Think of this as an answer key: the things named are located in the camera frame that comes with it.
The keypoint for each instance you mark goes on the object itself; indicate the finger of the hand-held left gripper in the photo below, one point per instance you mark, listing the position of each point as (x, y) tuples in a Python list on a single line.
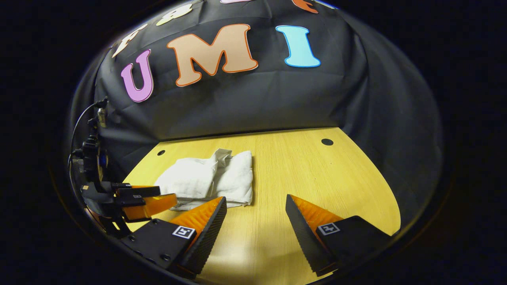
[(154, 206), (138, 192)]

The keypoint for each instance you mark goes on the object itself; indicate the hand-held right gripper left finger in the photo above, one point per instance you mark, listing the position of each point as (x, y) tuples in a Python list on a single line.
[(210, 233)]

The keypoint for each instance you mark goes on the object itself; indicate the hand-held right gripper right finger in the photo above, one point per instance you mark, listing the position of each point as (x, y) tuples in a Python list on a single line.
[(303, 233)]

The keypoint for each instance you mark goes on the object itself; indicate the white jeans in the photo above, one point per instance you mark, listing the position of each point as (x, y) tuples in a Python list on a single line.
[(198, 178)]

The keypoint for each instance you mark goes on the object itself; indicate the black backdrop cloth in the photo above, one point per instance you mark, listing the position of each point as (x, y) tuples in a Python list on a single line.
[(317, 99)]

